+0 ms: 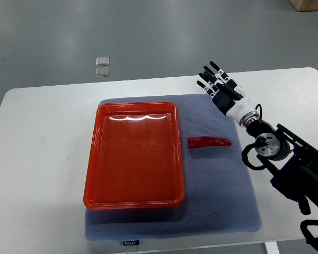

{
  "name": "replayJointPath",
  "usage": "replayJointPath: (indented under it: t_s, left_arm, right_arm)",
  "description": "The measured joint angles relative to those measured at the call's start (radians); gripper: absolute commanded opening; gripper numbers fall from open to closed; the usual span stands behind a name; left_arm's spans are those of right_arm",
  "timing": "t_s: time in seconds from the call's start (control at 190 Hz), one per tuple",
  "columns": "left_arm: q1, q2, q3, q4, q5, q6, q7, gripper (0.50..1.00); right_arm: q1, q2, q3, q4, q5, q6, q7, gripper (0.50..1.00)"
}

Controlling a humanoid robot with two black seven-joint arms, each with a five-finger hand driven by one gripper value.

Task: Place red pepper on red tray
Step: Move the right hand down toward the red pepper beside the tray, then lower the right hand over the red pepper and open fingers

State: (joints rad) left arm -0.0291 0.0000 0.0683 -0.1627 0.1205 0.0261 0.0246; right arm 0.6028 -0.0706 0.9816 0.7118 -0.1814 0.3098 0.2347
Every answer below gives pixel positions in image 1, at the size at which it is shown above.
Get black label tag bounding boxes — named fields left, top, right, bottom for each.
left=123, top=240, right=140, bottom=247

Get cardboard box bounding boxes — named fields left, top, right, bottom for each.
left=290, top=0, right=318, bottom=12

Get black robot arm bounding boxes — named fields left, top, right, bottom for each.
left=241, top=104, right=318, bottom=215

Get white table leg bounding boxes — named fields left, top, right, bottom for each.
left=264, top=241, right=280, bottom=254

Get red pepper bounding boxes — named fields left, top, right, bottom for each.
left=187, top=136, right=232, bottom=149

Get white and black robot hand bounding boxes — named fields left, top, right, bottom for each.
left=197, top=61, right=259, bottom=125

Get blue-grey mesh mat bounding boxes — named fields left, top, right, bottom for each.
left=85, top=94, right=261, bottom=241

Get upper floor socket plate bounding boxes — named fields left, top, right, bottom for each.
left=95, top=56, right=110, bottom=66

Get red plastic tray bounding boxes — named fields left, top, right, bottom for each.
left=83, top=102, right=185, bottom=211

